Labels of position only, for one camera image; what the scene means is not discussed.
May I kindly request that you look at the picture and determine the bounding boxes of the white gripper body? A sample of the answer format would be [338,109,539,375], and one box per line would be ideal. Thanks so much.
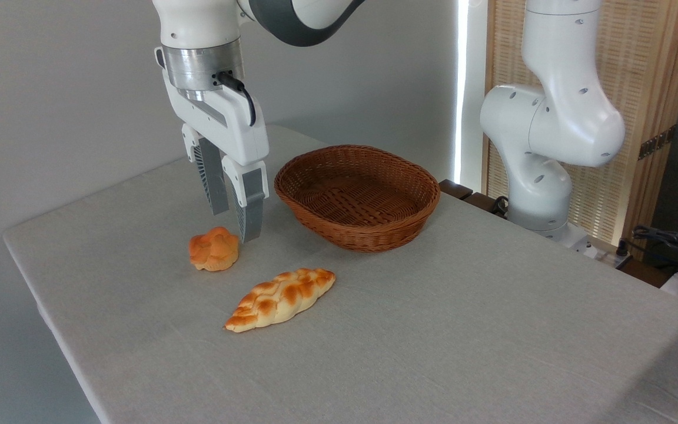
[154,47,270,167]

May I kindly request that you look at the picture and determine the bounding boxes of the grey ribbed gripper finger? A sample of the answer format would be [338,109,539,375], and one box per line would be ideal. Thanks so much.
[221,154,270,244]
[181,122,230,216]

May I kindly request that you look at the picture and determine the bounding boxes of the long braided bread loaf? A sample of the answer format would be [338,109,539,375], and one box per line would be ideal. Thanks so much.
[224,267,337,334]

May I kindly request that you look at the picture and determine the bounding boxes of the round orange bread bun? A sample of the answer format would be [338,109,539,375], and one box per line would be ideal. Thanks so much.
[188,226,240,272]

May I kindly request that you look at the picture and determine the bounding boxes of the brown wicker basket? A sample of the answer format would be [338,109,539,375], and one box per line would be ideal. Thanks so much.
[274,144,441,253]

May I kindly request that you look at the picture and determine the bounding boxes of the grey fabric tablecloth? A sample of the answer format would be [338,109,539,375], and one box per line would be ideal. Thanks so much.
[2,125,678,424]

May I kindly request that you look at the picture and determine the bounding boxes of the vertical white light strip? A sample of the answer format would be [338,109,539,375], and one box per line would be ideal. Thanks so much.
[454,0,471,184]

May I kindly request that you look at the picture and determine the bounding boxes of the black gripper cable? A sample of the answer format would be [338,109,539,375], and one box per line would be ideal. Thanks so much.
[215,71,257,128]

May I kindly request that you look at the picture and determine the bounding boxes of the black cable bundle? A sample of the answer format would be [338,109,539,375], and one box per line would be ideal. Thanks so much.
[617,224,678,279]

